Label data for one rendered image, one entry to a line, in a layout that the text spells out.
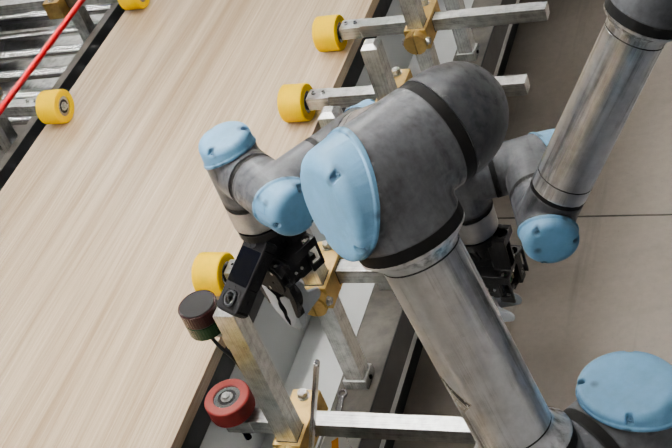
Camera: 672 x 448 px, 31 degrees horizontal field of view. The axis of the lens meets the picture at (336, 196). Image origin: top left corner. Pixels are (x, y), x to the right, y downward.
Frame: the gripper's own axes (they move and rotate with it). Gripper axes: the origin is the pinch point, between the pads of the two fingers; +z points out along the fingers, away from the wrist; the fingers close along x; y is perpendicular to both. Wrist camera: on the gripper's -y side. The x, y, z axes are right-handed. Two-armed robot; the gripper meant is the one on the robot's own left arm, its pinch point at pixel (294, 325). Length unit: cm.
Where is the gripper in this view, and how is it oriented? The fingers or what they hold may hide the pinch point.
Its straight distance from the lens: 181.6
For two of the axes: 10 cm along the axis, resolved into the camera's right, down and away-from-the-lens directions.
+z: 2.9, 7.4, 6.1
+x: -6.8, -2.9, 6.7
